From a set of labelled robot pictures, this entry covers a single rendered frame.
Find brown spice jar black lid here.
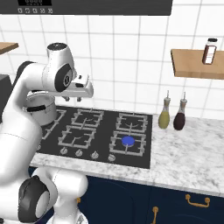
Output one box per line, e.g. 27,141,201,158
201,38,219,66

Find dark red vinegar bottle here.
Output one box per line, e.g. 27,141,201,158
172,91,188,131

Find blue burner flame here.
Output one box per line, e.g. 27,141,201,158
121,136,136,147

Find silver pot with black handles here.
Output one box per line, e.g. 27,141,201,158
23,90,58,127

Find yellow oil bottle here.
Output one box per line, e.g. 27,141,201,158
157,90,172,130

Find navy drawer front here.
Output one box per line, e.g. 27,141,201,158
150,185,224,224

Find navy cupboard door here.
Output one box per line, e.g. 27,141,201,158
76,174,152,224

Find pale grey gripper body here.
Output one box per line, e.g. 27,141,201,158
59,80,95,99

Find black gas hob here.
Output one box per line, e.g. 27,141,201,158
36,104,154,170

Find gold drawer handle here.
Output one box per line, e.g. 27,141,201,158
185,193,211,209

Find dark grey range hood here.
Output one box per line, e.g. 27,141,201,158
0,0,174,17

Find wooden wall shelf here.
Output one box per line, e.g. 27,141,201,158
170,48,224,81
0,42,20,56

